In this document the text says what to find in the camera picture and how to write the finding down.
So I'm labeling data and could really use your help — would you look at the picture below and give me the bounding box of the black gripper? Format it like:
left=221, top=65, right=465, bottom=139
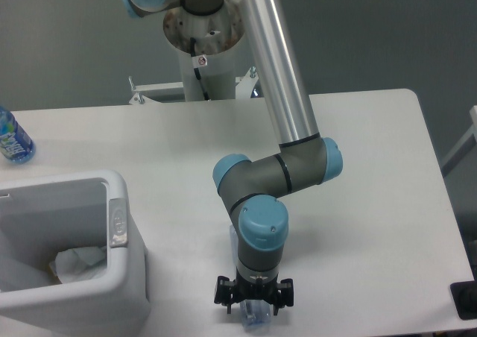
left=214, top=274, right=294, bottom=316

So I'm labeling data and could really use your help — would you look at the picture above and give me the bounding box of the crushed clear plastic bottle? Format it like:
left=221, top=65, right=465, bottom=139
left=229, top=225, right=271, bottom=336

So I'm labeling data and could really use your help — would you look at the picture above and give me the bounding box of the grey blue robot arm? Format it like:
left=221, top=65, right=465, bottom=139
left=122, top=0, right=343, bottom=310

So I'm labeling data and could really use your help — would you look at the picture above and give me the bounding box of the trash inside the can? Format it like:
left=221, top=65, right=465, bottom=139
left=48, top=246, right=107, bottom=284

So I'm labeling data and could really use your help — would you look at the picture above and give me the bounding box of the white plastic trash can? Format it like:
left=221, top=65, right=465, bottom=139
left=1, top=170, right=151, bottom=336

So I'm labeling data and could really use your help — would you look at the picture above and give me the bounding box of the black clamp at table edge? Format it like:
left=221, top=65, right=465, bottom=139
left=450, top=280, right=476, bottom=321

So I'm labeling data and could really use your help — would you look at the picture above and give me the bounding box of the blue labelled water bottle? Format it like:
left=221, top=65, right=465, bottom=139
left=1, top=107, right=36, bottom=164

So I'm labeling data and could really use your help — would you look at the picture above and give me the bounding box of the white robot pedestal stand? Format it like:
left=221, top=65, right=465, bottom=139
left=129, top=1, right=263, bottom=104

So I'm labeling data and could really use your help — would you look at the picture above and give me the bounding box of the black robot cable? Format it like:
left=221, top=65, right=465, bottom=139
left=189, top=37, right=212, bottom=101

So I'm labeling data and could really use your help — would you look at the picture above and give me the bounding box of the white frame at right edge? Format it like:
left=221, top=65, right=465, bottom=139
left=440, top=105, right=476, bottom=177

